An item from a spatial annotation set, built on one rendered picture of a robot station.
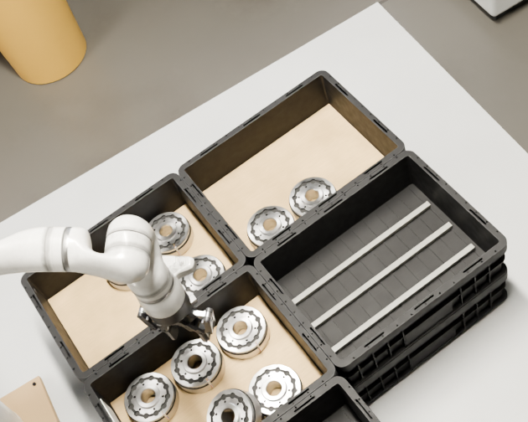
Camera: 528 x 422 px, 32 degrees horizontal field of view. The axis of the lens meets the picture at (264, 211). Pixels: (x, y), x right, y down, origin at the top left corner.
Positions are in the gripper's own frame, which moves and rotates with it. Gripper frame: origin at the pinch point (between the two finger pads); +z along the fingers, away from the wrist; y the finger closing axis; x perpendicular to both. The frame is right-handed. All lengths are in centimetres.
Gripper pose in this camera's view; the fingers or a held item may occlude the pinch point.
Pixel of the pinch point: (188, 332)
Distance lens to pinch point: 167.2
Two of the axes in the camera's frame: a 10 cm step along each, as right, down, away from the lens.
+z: 2.3, 5.2, 8.2
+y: 9.6, 0.3, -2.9
